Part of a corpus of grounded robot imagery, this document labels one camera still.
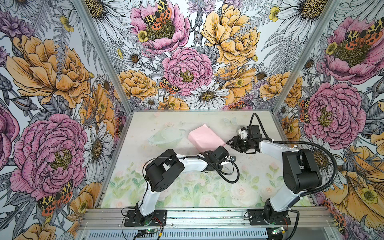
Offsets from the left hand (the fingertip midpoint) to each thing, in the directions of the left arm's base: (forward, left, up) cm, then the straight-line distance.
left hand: (215, 159), depth 94 cm
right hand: (+5, -9, +6) cm, 11 cm away
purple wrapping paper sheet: (+11, +7, +6) cm, 14 cm away
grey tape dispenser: (+11, -17, +13) cm, 23 cm away
